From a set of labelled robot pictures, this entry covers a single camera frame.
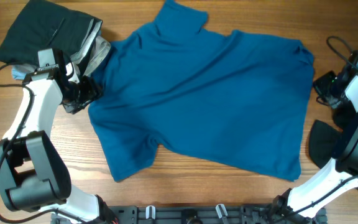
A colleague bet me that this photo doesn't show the blue t-shirt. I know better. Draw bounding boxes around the blue t-shirt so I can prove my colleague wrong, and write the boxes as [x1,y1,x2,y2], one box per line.
[89,1,314,182]

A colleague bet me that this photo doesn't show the light blue folded garment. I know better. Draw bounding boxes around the light blue folded garment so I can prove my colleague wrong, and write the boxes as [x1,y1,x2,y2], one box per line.
[11,68,31,80]

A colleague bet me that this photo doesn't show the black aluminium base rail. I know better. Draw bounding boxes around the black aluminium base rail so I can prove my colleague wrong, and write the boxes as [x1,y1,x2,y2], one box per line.
[50,203,329,224]

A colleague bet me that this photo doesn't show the black folded garment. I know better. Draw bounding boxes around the black folded garment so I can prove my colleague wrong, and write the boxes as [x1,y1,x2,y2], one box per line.
[0,0,103,65]

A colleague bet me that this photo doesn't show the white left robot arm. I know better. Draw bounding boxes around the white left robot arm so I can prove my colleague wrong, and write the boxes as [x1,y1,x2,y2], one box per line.
[0,72,117,223]

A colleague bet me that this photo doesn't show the grey folded garment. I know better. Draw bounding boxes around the grey folded garment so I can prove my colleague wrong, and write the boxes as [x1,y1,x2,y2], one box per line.
[70,19,111,77]

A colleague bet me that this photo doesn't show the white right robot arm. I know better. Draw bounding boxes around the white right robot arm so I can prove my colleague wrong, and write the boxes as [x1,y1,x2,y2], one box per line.
[268,75,358,223]

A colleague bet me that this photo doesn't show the black garment at right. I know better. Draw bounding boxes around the black garment at right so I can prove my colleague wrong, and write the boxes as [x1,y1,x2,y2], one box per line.
[308,102,358,205]

